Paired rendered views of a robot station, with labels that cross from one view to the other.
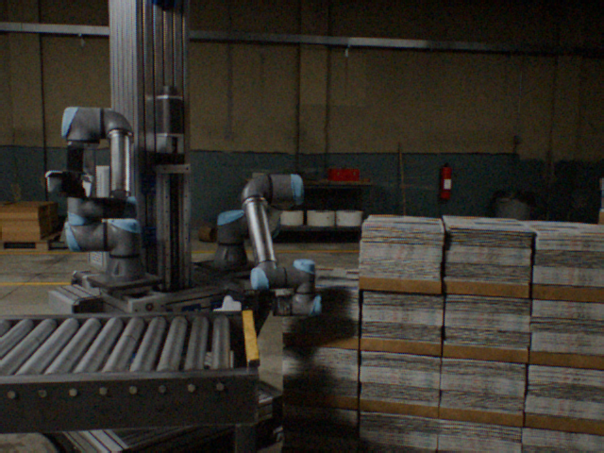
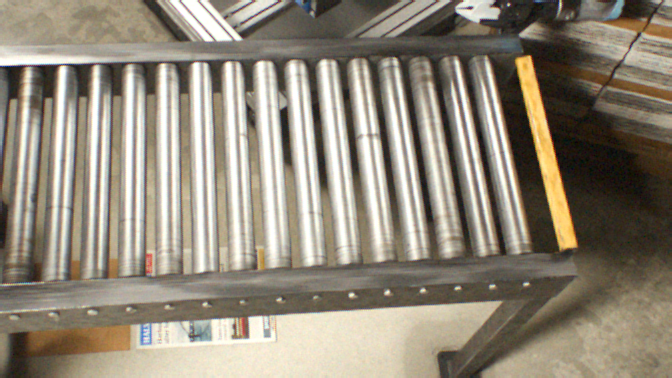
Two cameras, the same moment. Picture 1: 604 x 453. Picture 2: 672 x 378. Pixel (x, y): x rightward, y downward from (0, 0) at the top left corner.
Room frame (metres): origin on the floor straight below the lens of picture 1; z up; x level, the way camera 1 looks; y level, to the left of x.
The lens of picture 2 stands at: (0.75, 0.65, 2.14)
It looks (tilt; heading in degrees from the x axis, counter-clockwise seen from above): 63 degrees down; 352
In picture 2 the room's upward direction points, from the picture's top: 12 degrees clockwise
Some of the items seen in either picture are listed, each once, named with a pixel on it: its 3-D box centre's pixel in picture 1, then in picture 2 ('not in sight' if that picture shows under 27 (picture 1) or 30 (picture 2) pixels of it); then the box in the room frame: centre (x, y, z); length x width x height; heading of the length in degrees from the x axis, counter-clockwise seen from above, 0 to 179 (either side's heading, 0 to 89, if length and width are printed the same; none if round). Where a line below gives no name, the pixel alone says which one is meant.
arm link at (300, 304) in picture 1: (305, 304); (594, 2); (1.94, -0.01, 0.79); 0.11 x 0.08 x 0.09; 97
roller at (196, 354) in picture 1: (197, 346); (467, 155); (1.54, 0.28, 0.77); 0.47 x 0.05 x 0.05; 8
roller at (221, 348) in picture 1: (221, 346); (499, 153); (1.55, 0.22, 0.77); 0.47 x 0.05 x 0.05; 8
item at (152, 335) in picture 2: not in sight; (205, 295); (1.47, 0.83, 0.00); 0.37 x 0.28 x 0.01; 98
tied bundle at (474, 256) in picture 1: (480, 254); not in sight; (2.12, -0.67, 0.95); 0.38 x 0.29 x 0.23; 169
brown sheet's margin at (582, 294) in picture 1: (563, 282); not in sight; (2.06, -0.96, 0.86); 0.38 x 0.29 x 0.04; 169
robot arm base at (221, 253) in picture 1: (230, 251); not in sight; (2.52, 0.31, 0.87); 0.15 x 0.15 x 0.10
